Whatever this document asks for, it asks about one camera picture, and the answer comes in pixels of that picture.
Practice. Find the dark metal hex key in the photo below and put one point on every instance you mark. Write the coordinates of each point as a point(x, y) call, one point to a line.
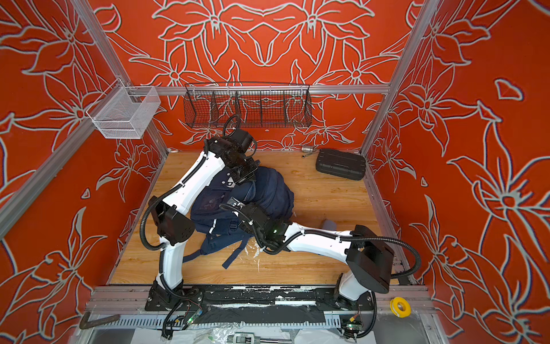
point(86, 323)

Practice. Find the white wire mesh basket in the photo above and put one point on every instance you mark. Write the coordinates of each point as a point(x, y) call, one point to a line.
point(124, 112)

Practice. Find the black plastic tool case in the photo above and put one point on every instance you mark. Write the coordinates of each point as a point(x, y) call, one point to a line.
point(342, 164)

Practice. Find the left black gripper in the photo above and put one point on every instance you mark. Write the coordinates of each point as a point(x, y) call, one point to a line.
point(252, 174)

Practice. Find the grey pencil pouch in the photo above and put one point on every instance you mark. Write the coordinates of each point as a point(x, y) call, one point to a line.
point(329, 225)

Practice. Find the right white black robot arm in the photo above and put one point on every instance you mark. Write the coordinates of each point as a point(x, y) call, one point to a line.
point(368, 256)

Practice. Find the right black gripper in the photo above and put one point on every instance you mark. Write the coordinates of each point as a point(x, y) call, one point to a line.
point(241, 227)

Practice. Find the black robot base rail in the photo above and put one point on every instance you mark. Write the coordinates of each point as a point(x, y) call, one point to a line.
point(294, 306)

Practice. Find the yellow tape roll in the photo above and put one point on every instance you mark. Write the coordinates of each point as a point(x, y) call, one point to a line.
point(400, 307)

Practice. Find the black wire wall basket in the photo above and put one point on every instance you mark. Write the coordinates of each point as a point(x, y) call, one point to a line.
point(252, 105)

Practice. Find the navy blue student backpack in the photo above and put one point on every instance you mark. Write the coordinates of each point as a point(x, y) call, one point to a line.
point(222, 228)

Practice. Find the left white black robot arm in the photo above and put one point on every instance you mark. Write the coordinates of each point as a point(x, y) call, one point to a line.
point(165, 226)

